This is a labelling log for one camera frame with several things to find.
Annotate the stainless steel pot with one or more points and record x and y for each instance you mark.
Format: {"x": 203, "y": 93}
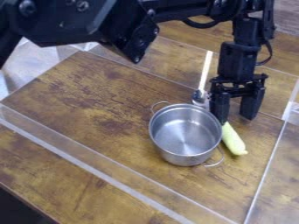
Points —
{"x": 186, "y": 133}

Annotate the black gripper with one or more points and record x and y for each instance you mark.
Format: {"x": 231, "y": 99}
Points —
{"x": 237, "y": 81}

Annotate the clear acrylic triangle stand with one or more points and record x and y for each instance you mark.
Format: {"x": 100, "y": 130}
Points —
{"x": 86, "y": 46}

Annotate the green spoon handle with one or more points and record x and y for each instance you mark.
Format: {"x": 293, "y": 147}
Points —
{"x": 230, "y": 136}

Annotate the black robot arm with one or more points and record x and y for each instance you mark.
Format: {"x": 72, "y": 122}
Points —
{"x": 124, "y": 26}

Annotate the clear acrylic front barrier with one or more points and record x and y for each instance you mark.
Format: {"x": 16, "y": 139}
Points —
{"x": 160, "y": 197}

